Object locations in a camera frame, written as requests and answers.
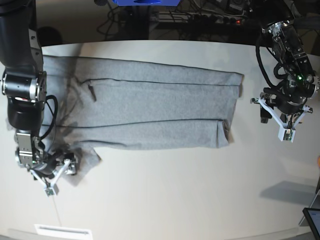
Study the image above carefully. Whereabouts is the white label strip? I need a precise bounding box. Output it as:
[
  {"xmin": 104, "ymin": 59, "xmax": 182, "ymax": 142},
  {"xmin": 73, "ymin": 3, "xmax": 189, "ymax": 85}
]
[{"xmin": 34, "ymin": 224, "xmax": 92, "ymax": 235}]

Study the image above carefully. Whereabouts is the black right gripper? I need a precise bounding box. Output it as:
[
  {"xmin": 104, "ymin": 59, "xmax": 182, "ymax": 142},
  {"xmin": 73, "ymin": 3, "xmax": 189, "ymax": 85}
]
[{"xmin": 32, "ymin": 152, "xmax": 78, "ymax": 179}]

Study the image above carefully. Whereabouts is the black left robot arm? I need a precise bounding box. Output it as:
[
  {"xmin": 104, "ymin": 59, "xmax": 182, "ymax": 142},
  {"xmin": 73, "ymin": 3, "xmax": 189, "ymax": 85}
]
[{"xmin": 249, "ymin": 0, "xmax": 320, "ymax": 124}]

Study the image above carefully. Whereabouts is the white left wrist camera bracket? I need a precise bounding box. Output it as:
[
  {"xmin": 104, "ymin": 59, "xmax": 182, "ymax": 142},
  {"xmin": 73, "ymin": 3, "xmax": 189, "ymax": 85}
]
[{"xmin": 250, "ymin": 97, "xmax": 313, "ymax": 143}]

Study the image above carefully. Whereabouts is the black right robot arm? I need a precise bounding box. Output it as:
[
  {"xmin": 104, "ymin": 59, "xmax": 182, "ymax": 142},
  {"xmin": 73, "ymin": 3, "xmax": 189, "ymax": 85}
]
[{"xmin": 0, "ymin": 0, "xmax": 78, "ymax": 179}]

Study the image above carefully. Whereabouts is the grey T-shirt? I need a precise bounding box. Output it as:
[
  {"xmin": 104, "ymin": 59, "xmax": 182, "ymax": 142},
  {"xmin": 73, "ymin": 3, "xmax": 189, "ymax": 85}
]
[{"xmin": 43, "ymin": 56, "xmax": 243, "ymax": 178}]

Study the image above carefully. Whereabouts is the tablet with dark frame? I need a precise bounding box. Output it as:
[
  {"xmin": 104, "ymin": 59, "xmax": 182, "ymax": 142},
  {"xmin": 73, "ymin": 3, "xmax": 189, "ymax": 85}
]
[{"xmin": 302, "ymin": 207, "xmax": 320, "ymax": 240}]

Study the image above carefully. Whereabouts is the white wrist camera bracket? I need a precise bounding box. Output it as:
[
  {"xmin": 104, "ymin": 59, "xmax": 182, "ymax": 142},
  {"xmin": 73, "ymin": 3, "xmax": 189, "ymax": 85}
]
[
  {"xmin": 250, "ymin": 97, "xmax": 313, "ymax": 143},
  {"xmin": 30, "ymin": 159, "xmax": 77, "ymax": 197}
]

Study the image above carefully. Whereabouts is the black power strip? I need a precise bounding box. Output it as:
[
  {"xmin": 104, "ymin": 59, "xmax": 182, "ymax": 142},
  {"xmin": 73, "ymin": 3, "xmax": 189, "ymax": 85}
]
[{"xmin": 192, "ymin": 14, "xmax": 248, "ymax": 25}]

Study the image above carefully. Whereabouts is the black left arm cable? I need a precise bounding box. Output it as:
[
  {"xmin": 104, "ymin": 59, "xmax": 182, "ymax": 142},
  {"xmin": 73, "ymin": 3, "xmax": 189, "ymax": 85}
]
[{"xmin": 255, "ymin": 37, "xmax": 278, "ymax": 90}]

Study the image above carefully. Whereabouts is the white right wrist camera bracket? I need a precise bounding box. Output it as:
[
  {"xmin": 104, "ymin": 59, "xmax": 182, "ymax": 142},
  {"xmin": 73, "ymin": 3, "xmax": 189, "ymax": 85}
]
[{"xmin": 30, "ymin": 159, "xmax": 77, "ymax": 197}]

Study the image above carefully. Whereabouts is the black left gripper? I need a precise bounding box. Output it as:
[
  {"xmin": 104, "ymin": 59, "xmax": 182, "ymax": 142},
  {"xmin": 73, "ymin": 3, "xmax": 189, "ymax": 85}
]
[{"xmin": 260, "ymin": 92, "xmax": 308, "ymax": 124}]

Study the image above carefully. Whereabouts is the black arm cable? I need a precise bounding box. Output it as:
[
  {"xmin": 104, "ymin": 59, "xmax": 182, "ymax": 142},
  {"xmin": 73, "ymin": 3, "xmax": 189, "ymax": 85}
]
[
  {"xmin": 255, "ymin": 37, "xmax": 278, "ymax": 90},
  {"xmin": 39, "ymin": 94, "xmax": 59, "ymax": 148}
]

